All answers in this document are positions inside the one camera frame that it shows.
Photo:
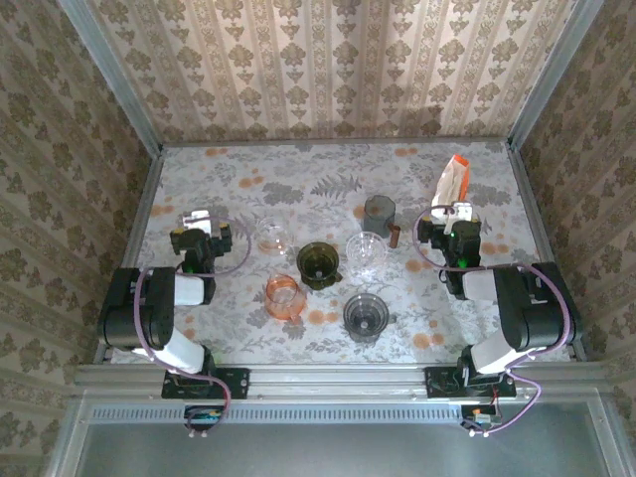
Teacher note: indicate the orange white filter pack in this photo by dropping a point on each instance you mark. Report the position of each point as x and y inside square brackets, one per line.
[453, 179]

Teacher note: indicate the clear glass coffee server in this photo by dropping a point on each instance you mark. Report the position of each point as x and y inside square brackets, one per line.
[272, 236]

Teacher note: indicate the clear plastic coffee dripper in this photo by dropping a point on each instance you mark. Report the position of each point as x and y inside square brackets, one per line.
[366, 253]

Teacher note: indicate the orange glass coffee server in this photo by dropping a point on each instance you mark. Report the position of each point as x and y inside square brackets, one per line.
[284, 298]

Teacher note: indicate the green plastic coffee dripper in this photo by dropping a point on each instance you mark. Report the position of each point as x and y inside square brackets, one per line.
[318, 263]

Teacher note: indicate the grey plastic coffee dripper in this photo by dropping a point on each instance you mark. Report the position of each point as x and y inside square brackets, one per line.
[366, 318]

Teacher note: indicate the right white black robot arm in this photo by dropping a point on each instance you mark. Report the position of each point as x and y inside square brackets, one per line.
[536, 308]

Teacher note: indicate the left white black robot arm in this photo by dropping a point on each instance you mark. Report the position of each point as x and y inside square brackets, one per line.
[149, 308]

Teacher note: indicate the floral patterned tablecloth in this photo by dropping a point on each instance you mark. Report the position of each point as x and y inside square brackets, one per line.
[318, 199]

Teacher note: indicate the grey metal cabinet top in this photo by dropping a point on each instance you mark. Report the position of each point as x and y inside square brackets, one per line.
[338, 452]

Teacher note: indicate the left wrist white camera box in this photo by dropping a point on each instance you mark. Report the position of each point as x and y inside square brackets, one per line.
[201, 218]

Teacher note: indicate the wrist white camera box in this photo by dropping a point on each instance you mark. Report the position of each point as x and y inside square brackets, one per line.
[462, 212]
[201, 218]

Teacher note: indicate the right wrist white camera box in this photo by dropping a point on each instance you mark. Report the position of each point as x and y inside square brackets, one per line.
[462, 212]

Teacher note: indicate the aluminium table edge rail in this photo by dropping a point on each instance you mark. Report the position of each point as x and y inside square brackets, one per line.
[530, 199]
[138, 223]

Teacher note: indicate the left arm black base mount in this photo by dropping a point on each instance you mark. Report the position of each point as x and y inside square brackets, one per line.
[233, 382]

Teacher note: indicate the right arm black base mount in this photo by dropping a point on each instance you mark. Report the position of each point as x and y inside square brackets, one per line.
[437, 382]

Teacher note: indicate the wide aluminium base rail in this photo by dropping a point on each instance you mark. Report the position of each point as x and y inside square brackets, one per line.
[338, 382]

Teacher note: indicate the aluminium frame post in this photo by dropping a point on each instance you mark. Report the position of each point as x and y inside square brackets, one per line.
[112, 74]
[552, 74]

